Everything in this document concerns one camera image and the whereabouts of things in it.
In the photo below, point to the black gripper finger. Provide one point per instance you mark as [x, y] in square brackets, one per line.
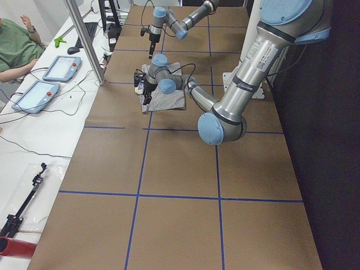
[147, 99]
[151, 50]

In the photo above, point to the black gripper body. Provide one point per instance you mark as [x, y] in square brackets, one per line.
[152, 38]
[148, 89]

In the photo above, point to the blue white striped polo shirt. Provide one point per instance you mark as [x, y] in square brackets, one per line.
[168, 98]

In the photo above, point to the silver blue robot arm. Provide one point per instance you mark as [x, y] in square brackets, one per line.
[180, 28]
[281, 24]

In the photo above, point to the black box with label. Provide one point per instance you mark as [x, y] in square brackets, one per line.
[113, 35]

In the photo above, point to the black computer mouse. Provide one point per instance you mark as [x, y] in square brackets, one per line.
[73, 50]

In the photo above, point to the upper blue teach pendant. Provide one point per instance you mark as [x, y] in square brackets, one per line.
[62, 69]

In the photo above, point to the blue teach pendant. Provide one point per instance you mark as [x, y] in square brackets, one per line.
[36, 97]
[62, 69]

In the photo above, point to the green plastic clip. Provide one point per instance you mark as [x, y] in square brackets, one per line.
[58, 41]

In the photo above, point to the lower blue teach pendant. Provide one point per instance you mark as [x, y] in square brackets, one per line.
[36, 97]

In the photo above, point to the person in green shirt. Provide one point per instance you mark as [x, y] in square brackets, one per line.
[21, 48]

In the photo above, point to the black tripod tool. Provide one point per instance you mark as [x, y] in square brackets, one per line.
[14, 221]

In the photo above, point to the red cylinder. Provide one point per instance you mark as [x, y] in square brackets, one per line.
[11, 247]

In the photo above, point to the aluminium frame post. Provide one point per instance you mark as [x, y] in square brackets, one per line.
[85, 39]

